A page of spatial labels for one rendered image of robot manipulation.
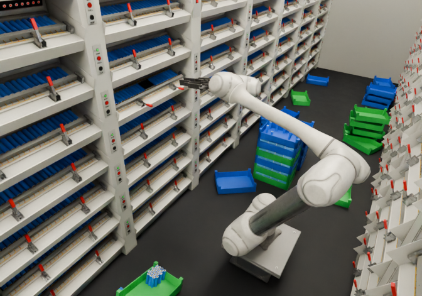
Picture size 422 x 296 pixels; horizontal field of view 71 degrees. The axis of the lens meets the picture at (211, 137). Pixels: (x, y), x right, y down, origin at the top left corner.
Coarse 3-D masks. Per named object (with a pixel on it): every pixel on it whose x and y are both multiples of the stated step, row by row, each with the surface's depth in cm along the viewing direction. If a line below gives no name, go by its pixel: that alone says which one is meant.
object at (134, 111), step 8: (176, 64) 185; (176, 72) 187; (184, 72) 184; (168, 88) 173; (176, 88) 176; (184, 88) 181; (152, 96) 163; (160, 96) 165; (168, 96) 170; (136, 104) 154; (144, 104) 156; (152, 104) 160; (120, 112) 146; (128, 112) 148; (136, 112) 151; (144, 112) 158; (120, 120) 143; (128, 120) 149
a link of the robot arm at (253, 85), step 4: (240, 76) 132; (244, 76) 134; (248, 76) 137; (244, 80) 132; (248, 80) 133; (252, 80) 133; (256, 80) 133; (248, 84) 132; (252, 84) 132; (256, 84) 132; (260, 84) 135; (248, 88) 132; (252, 88) 132; (256, 88) 132; (260, 88) 135; (252, 92) 133; (256, 92) 133; (256, 96) 135
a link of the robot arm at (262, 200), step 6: (258, 198) 159; (264, 198) 158; (270, 198) 159; (252, 204) 160; (258, 204) 156; (264, 204) 155; (246, 210) 161; (252, 210) 157; (258, 210) 156; (270, 234) 164
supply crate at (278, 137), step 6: (264, 126) 234; (264, 132) 234; (270, 132) 234; (276, 132) 234; (282, 132) 235; (288, 132) 235; (264, 138) 225; (270, 138) 222; (276, 138) 220; (282, 138) 217; (294, 138) 227; (282, 144) 219; (288, 144) 217; (294, 144) 214
